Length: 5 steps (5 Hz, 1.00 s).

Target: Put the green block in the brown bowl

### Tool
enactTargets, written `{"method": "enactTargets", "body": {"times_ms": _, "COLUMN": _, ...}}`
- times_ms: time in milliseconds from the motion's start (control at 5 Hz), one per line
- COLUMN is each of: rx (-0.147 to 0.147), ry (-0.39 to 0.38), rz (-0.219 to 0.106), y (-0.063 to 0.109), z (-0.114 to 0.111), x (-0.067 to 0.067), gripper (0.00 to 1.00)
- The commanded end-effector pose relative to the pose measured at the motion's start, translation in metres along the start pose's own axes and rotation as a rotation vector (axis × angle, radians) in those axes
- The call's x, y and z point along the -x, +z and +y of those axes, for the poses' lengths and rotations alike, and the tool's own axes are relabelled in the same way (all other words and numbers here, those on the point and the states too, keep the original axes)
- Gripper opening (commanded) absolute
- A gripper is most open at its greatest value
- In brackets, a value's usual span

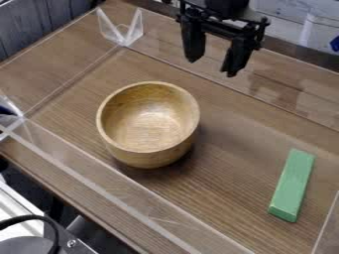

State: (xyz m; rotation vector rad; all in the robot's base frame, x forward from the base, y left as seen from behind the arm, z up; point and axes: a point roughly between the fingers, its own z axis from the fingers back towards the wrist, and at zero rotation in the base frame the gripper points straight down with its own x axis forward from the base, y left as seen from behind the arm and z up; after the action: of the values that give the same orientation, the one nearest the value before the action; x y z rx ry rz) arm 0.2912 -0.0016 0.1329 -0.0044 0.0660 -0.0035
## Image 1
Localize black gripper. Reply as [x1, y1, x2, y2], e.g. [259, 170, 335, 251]
[177, 0, 269, 77]

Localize green rectangular block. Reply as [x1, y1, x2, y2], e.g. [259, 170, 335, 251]
[267, 149, 315, 223]

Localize brown wooden bowl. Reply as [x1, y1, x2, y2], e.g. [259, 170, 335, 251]
[94, 81, 200, 169]

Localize grey metal stand base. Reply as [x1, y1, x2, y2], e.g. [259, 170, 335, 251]
[0, 214, 98, 254]

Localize clear acrylic corner bracket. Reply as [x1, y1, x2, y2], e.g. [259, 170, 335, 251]
[94, 8, 144, 47]

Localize clear acrylic left bracket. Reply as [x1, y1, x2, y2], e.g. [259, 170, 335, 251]
[0, 94, 24, 142]

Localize clear acrylic front wall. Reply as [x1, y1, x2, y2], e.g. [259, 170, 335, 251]
[0, 119, 253, 254]

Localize black cable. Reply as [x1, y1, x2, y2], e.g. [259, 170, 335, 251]
[0, 214, 61, 254]

